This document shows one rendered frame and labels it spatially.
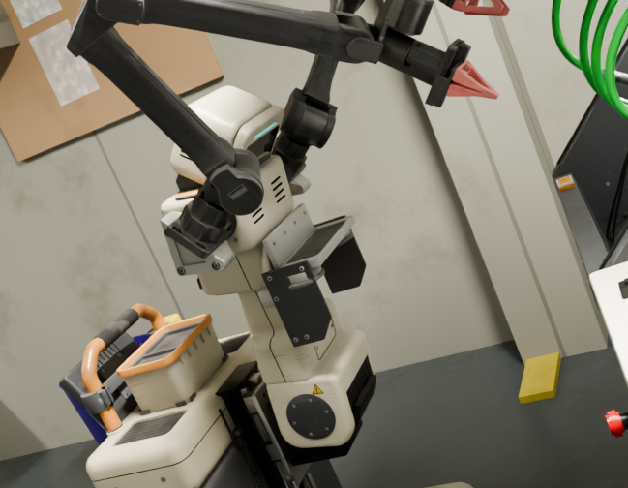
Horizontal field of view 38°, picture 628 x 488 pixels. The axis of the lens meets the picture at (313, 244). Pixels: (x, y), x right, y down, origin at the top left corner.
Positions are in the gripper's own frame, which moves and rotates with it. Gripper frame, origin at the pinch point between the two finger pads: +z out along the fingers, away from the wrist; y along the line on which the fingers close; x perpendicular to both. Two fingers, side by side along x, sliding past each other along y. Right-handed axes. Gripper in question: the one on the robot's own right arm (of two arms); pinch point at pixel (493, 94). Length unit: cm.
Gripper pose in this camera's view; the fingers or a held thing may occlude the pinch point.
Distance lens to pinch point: 148.8
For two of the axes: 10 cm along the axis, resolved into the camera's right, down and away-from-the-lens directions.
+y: 3.0, -8.1, -5.1
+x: 3.8, -3.9, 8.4
